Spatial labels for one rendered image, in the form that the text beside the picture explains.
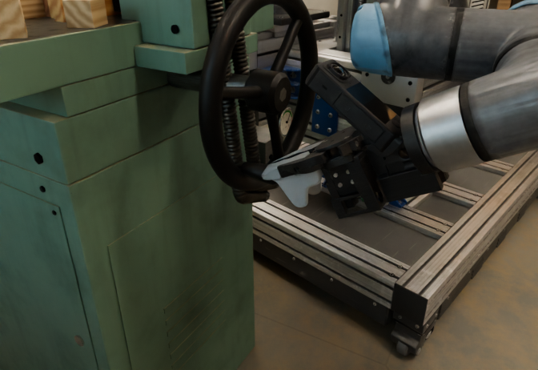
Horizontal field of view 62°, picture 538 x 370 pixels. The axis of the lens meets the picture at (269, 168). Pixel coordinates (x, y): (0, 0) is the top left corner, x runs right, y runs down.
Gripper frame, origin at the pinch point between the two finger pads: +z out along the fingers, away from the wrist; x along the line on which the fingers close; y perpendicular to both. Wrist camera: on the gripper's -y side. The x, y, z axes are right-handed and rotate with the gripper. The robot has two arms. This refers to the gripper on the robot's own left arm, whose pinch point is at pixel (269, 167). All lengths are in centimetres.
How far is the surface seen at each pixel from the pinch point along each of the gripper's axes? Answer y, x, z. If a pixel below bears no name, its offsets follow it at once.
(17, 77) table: -22.0, -15.2, 14.7
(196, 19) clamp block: -21.1, 4.9, 4.2
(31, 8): -34.0, -2.0, 25.6
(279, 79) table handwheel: -9.4, 8.8, -1.1
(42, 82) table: -20.8, -12.4, 15.3
